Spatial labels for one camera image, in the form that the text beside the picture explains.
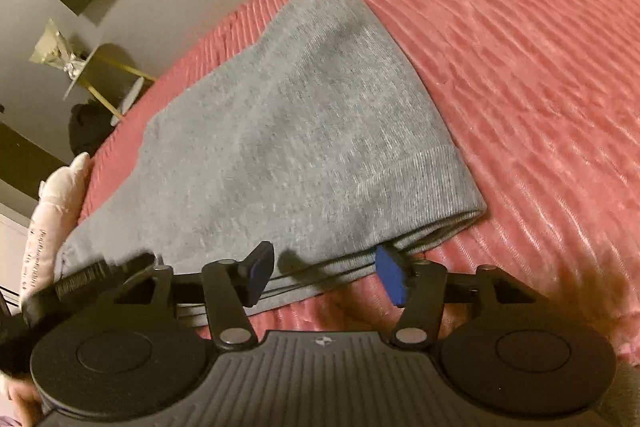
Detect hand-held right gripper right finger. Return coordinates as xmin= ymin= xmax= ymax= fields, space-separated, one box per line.
xmin=376 ymin=245 xmax=534 ymax=351

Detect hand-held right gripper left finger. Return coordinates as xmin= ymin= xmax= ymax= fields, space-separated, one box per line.
xmin=112 ymin=241 xmax=275 ymax=352

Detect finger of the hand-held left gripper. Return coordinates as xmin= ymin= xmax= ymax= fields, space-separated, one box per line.
xmin=22 ymin=252 xmax=157 ymax=331

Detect grey pants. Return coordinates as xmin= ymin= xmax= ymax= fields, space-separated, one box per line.
xmin=56 ymin=0 xmax=489 ymax=314

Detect pink plush toy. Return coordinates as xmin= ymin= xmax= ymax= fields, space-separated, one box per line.
xmin=20 ymin=152 xmax=92 ymax=304

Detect black bag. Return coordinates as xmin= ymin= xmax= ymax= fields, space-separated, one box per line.
xmin=67 ymin=103 xmax=119 ymax=158

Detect yellow side table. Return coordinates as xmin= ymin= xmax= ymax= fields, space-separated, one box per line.
xmin=64 ymin=42 xmax=157 ymax=126

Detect wrapped flower bouquet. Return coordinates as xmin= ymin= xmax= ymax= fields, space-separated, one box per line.
xmin=29 ymin=19 xmax=90 ymax=81

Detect red ribbed blanket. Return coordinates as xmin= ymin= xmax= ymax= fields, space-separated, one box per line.
xmin=77 ymin=0 xmax=640 ymax=360

